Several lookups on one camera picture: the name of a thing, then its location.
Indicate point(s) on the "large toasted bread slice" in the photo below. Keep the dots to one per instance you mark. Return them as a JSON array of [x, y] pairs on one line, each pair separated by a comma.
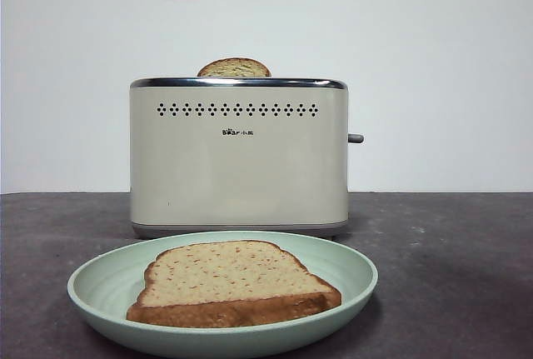
[[231, 280]]

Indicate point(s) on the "pale green round plate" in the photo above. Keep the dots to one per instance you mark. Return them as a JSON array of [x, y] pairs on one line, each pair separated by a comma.
[[106, 292]]

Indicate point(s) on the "cream toaster with chrome top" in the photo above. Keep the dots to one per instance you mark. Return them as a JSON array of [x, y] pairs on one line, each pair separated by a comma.
[[235, 167]]

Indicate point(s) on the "small toasted bread slice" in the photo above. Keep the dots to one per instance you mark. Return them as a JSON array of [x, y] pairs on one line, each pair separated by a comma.
[[234, 68]]

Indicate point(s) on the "grey toaster lever knob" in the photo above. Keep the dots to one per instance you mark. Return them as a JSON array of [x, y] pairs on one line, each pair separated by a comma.
[[356, 138]]

